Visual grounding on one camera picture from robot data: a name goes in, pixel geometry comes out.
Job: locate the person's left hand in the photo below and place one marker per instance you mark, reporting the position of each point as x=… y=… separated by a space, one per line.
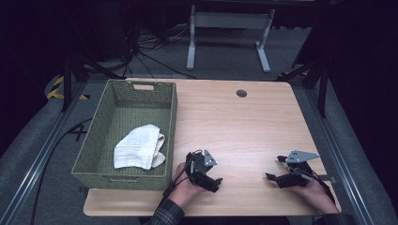
x=183 y=190

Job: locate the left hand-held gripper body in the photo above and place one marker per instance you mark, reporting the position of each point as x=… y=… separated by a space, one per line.
x=196 y=164

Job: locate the grey tape piece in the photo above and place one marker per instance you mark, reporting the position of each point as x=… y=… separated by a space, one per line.
x=327 y=178

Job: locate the grey metal table frame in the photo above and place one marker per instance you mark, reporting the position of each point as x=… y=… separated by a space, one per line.
x=231 y=19

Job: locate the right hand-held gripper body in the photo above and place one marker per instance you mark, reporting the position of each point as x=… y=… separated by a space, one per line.
x=300 y=170

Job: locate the black tripod stand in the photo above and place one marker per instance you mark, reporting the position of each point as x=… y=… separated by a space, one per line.
x=323 y=93
x=66 y=84

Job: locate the white bear print cloth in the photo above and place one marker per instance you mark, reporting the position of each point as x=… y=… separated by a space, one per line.
x=139 y=146

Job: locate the grey round table grommet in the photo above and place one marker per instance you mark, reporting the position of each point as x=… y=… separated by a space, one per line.
x=241 y=93

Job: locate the aluminium floor rail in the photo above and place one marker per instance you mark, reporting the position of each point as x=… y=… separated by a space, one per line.
x=37 y=159
x=338 y=150

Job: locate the green woven basket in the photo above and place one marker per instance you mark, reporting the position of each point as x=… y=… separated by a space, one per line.
x=125 y=109

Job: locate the person's right hand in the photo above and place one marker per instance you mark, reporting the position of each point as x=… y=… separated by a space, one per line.
x=319 y=198

